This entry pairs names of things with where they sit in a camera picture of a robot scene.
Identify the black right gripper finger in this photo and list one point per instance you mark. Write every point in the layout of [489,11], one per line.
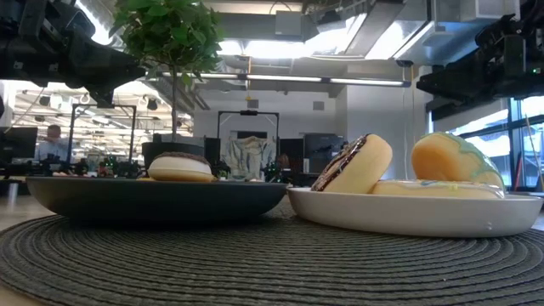
[463,87]

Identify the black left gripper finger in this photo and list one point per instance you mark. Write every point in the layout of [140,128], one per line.
[119,70]

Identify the large green iced donut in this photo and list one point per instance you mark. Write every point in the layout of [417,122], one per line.
[446,159]

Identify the small brown sprinkled donut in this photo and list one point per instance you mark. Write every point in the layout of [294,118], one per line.
[178,170]

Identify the large chocolate iced donut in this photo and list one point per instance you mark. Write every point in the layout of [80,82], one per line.
[365,170]

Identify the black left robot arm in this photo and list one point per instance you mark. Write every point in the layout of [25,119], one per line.
[21,55]

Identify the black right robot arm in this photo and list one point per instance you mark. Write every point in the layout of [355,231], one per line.
[536,6]

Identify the green leafy artificial plant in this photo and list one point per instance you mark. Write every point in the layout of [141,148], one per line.
[170,38]

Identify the person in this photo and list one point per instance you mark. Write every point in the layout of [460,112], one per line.
[283,161]
[53,144]

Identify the black computer monitor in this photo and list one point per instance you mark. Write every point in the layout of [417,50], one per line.
[19,142]
[323,153]

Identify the large pink iced donut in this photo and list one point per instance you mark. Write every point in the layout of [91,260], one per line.
[425,190]

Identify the black round plate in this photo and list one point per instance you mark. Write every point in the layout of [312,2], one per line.
[149,200]

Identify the white round plate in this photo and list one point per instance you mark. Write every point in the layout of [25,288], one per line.
[404,217]

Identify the white hanging cloth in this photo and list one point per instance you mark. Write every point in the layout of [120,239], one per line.
[248,155]

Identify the long ceiling light bar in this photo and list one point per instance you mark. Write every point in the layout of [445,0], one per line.
[285,78]

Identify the grey ceiling box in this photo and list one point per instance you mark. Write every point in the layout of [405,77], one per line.
[288,23]

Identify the round dark grey woven placemat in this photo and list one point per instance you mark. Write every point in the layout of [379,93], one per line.
[272,268]

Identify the black robot station frame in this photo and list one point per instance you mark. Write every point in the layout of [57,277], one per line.
[248,113]
[127,106]

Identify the black security camera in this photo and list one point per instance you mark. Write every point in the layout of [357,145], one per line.
[404,64]

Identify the silver ceiling duct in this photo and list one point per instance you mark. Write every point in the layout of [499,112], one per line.
[425,34]

